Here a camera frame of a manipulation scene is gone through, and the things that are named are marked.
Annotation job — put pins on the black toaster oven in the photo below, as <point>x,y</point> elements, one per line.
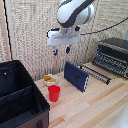
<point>112,55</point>

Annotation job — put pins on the dark blue book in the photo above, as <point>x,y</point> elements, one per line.
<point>76,76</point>

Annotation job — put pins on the white bowl with yellow food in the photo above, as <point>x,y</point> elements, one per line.
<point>50,79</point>

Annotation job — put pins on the red plastic cup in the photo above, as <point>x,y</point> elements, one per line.
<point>54,93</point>

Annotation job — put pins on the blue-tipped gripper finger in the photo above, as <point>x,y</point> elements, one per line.
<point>55,52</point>
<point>67,50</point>

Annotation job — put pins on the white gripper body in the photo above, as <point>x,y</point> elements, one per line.
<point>62,37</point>

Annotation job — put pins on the black fabric storage box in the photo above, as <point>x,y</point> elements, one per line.
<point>18,96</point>

